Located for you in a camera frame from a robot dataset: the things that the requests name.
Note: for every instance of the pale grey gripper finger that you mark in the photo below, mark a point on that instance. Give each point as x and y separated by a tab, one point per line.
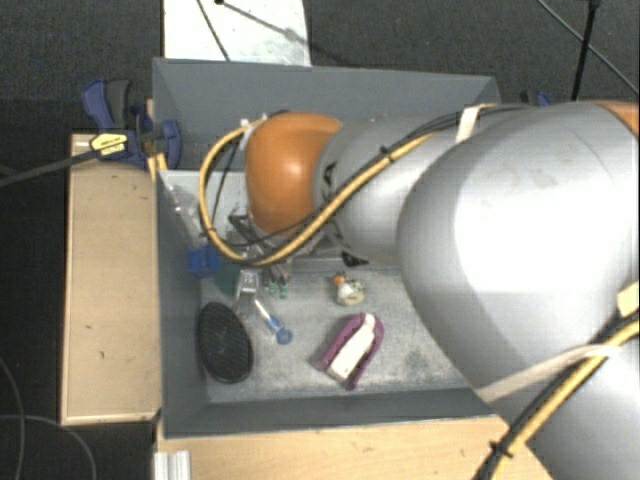
248	283

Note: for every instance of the blue and white small tool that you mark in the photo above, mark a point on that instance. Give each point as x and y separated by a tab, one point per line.
272	322

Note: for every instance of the clear bottle with blue cap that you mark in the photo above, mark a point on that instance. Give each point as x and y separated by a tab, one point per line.
202	262

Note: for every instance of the small white and orange toy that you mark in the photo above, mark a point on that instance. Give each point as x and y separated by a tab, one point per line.
347	290

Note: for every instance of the black oval brush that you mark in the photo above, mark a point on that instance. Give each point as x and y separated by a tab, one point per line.
224	343

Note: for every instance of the grey metal bin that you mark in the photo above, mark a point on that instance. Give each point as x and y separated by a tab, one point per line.
300	363

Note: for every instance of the pale wood flat board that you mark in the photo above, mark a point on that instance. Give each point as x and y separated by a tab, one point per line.
110	288

